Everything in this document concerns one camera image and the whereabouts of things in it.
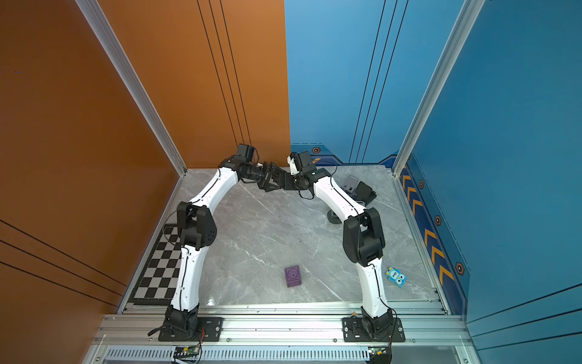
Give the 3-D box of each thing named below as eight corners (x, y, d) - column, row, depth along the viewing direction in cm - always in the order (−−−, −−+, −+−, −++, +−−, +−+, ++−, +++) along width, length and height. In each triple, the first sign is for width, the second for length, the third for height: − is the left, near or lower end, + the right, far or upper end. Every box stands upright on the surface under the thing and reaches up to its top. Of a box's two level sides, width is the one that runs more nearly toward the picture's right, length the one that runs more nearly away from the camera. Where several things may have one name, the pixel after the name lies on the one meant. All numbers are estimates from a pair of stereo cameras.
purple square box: (287, 288, 84) (286, 283, 80) (285, 273, 88) (284, 267, 83) (302, 285, 85) (302, 280, 80) (299, 270, 88) (299, 264, 84)
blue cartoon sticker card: (384, 275, 87) (386, 273, 85) (389, 267, 89) (391, 264, 87) (401, 288, 84) (403, 286, 82) (406, 279, 86) (408, 276, 84)
